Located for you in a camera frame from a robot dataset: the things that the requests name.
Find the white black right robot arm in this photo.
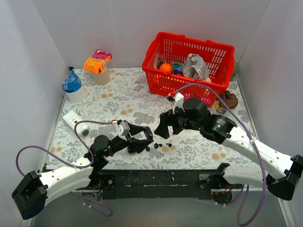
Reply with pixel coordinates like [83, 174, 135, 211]
[155, 94, 303, 201]

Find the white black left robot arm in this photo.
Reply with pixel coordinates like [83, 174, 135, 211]
[11, 120, 153, 220]

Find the black case with gold line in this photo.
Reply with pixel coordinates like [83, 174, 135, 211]
[127, 146, 137, 154]

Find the floral patterned table mat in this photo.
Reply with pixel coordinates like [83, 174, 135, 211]
[45, 68, 257, 170]

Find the crumpled grey white bag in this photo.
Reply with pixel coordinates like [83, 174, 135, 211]
[183, 53, 210, 80]

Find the orange fruit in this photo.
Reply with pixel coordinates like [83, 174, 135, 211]
[159, 63, 172, 73]

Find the blue green snack packet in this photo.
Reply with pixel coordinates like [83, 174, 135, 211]
[171, 61, 183, 76]

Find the white tube black cap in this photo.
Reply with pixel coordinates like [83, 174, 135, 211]
[62, 110, 90, 137]

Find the clear dark snack packet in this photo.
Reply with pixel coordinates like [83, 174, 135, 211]
[154, 53, 165, 70]

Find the beige paper cup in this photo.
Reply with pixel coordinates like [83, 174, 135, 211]
[93, 67, 110, 86]

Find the red plastic shopping basket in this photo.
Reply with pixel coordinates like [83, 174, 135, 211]
[142, 32, 235, 107]

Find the white bottle blue cap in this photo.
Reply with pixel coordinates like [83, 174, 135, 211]
[62, 70, 87, 103]

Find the orange pink snack pack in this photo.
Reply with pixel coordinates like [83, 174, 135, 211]
[83, 49, 112, 74]

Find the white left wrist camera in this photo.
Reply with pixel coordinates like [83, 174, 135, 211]
[112, 120, 130, 140]

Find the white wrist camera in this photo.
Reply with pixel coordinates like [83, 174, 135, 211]
[167, 91, 184, 113]
[112, 120, 130, 140]

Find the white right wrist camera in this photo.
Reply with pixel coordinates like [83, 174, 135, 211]
[167, 91, 184, 113]

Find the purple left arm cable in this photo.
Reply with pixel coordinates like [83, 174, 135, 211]
[15, 120, 118, 217]

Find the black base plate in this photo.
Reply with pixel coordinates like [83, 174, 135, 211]
[84, 170, 233, 204]

